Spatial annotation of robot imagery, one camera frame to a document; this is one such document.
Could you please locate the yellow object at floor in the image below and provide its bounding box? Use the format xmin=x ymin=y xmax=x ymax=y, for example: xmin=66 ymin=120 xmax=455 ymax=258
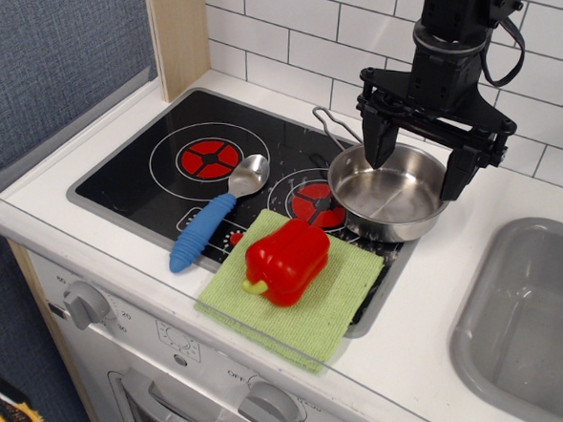
xmin=0 ymin=402 xmax=45 ymax=422

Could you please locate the grey sink basin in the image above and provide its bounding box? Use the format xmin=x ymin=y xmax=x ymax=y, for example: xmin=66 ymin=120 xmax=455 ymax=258
xmin=450 ymin=218 xmax=563 ymax=422

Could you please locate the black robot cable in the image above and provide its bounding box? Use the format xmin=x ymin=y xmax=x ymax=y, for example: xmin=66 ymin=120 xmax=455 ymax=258
xmin=479 ymin=11 xmax=529 ymax=88

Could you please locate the green cloth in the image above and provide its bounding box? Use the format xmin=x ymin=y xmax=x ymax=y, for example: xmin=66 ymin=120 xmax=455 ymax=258
xmin=196 ymin=209 xmax=384 ymax=372

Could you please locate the blue handled metal spoon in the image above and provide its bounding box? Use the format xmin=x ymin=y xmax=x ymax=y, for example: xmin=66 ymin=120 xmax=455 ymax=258
xmin=168 ymin=154 xmax=270 ymax=273

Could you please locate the grey oven knob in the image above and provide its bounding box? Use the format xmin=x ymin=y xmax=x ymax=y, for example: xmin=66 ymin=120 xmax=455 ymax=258
xmin=63 ymin=281 xmax=110 ymax=330
xmin=238 ymin=382 xmax=299 ymax=422

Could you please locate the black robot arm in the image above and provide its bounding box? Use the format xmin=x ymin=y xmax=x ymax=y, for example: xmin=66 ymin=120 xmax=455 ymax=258
xmin=357 ymin=0 xmax=525 ymax=201

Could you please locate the black toy cooktop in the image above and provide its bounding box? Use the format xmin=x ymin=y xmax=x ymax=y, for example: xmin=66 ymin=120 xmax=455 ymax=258
xmin=68 ymin=90 xmax=414 ymax=338

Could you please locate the red toy bell pepper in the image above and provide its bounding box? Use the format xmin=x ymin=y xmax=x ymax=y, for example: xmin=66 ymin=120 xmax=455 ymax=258
xmin=241 ymin=219 xmax=330 ymax=307

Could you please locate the wooden side post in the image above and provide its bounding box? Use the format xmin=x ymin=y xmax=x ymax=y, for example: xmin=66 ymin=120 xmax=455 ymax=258
xmin=145 ymin=0 xmax=211 ymax=103

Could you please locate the grey left oven knob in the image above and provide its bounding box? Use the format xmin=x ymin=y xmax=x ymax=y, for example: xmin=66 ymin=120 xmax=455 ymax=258
xmin=63 ymin=281 xmax=110 ymax=330

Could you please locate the grey right oven knob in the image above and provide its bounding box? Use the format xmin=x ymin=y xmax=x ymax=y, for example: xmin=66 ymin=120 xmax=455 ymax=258
xmin=238 ymin=382 xmax=299 ymax=422

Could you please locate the steel frying pan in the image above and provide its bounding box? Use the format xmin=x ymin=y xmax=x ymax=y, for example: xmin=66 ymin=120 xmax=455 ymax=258
xmin=303 ymin=106 xmax=455 ymax=247

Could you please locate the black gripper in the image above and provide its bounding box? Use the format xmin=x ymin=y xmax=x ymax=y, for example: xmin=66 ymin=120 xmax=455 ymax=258
xmin=357 ymin=34 xmax=521 ymax=201

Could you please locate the white toy oven front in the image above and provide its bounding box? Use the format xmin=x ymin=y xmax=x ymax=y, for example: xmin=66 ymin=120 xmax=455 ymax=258
xmin=28 ymin=252 xmax=345 ymax=422

